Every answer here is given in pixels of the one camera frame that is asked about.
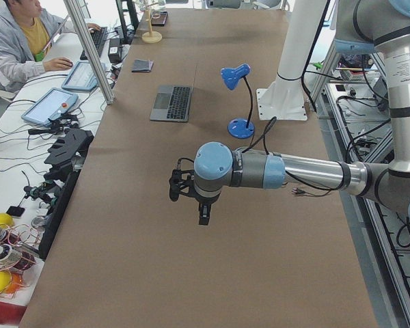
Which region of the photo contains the grey laptop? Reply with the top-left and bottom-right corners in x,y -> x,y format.
150,85 -> 193,122

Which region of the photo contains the teach pendant tablet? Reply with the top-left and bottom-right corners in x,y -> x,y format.
61,60 -> 98,92
21,88 -> 79,126

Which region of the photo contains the black keyboard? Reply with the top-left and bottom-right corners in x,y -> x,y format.
90,27 -> 108,57

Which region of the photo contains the wooden cup stand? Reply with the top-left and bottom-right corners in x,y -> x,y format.
136,0 -> 163,44

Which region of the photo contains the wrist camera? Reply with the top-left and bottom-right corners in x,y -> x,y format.
169,157 -> 195,202

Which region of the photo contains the aluminium frame post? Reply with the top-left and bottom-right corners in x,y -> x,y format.
64,0 -> 115,105

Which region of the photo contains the black tool rack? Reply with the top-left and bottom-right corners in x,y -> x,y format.
37,128 -> 95,260

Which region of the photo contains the small black power box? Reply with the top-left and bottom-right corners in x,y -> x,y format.
108,38 -> 122,64

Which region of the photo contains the copper wire basket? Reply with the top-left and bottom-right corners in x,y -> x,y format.
0,228 -> 38,298

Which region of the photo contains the near teach pendant tablet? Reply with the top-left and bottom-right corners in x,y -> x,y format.
21,88 -> 79,126

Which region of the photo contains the far teach pendant tablet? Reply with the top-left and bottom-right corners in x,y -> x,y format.
61,60 -> 98,92

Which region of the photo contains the black lamp power cable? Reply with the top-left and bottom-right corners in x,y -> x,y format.
249,118 -> 339,198

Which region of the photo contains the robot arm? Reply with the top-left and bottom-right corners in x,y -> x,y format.
193,1 -> 410,225

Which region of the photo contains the folded grey cloth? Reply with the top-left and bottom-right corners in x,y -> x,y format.
131,59 -> 154,72

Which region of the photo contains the black tray at table edge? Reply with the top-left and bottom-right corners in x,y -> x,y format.
150,12 -> 168,27

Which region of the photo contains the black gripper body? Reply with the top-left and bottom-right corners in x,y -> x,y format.
193,188 -> 222,213

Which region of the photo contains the black computer monitor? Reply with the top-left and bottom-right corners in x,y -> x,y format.
115,0 -> 139,44

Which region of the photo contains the seated person in grey hoodie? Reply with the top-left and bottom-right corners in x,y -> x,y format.
0,1 -> 74,92

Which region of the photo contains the blue desk lamp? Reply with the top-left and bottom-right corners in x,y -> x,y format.
220,64 -> 255,139

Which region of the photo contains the yellow ball upper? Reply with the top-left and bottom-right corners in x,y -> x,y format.
0,213 -> 14,228

